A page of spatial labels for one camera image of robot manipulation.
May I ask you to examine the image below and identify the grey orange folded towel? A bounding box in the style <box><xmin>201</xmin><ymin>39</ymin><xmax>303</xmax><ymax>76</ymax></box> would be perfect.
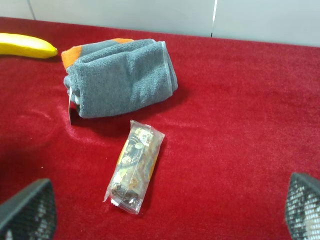
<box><xmin>61</xmin><ymin>38</ymin><xmax>178</xmax><ymax>119</ymax></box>

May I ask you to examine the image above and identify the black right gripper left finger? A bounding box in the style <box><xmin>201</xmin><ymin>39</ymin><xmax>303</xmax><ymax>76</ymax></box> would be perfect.
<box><xmin>0</xmin><ymin>178</ymin><xmax>57</xmax><ymax>240</ymax></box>

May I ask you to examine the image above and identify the white paper towel tag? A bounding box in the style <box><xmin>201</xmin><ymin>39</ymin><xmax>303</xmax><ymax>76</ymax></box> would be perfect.
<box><xmin>68</xmin><ymin>87</ymin><xmax>73</xmax><ymax>125</ymax></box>

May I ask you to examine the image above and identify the yellow banana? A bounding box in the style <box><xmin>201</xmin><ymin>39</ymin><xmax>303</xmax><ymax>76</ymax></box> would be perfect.
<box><xmin>0</xmin><ymin>33</ymin><xmax>58</xmax><ymax>59</ymax></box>

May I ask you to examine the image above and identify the red velvet table cloth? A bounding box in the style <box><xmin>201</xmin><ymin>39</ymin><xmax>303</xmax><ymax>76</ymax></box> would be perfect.
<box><xmin>0</xmin><ymin>17</ymin><xmax>320</xmax><ymax>240</ymax></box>

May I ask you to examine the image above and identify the clear snack packet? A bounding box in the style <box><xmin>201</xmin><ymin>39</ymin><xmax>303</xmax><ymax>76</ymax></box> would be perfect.
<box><xmin>104</xmin><ymin>120</ymin><xmax>165</xmax><ymax>215</ymax></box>

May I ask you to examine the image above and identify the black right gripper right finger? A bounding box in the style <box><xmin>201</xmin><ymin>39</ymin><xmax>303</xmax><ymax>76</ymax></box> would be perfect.
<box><xmin>284</xmin><ymin>172</ymin><xmax>320</xmax><ymax>240</ymax></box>

